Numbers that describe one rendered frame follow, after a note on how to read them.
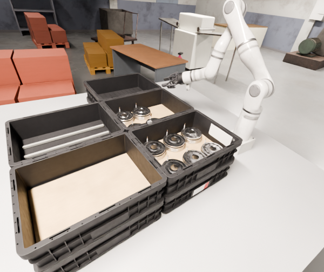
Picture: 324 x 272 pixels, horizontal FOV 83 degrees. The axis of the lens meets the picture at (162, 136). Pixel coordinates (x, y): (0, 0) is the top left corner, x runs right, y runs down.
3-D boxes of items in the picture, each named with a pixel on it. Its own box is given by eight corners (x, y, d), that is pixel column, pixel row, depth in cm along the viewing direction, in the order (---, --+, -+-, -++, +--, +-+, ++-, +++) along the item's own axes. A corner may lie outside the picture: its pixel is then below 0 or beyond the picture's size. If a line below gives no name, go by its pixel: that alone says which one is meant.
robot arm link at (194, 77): (193, 69, 118) (189, 71, 111) (217, 63, 111) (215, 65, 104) (195, 80, 121) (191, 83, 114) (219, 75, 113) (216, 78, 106)
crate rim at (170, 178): (195, 112, 98) (196, 108, 96) (242, 144, 79) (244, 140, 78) (126, 135, 78) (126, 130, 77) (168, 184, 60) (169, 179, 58)
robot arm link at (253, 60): (261, 40, 88) (248, 40, 84) (280, 93, 87) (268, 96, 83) (245, 51, 97) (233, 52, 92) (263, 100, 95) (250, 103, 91)
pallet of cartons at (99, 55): (113, 58, 475) (110, 28, 435) (129, 72, 401) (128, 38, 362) (80, 60, 440) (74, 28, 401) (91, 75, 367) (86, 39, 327)
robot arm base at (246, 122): (238, 130, 111) (249, 104, 101) (251, 138, 105) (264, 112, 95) (229, 134, 106) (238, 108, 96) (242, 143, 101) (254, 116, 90)
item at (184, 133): (191, 125, 97) (191, 124, 97) (206, 135, 91) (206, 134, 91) (177, 130, 92) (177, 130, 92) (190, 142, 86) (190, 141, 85)
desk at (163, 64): (140, 77, 379) (140, 43, 340) (182, 100, 311) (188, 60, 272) (113, 83, 345) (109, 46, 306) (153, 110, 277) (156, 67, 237)
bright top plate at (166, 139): (175, 131, 92) (175, 130, 91) (189, 142, 85) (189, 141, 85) (159, 138, 86) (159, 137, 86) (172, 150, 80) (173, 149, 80)
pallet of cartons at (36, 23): (63, 39, 596) (57, 12, 552) (70, 48, 515) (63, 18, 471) (32, 40, 557) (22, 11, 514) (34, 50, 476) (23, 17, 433)
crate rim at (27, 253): (126, 135, 78) (126, 130, 77) (168, 184, 60) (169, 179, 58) (11, 172, 58) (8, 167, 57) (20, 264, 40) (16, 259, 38)
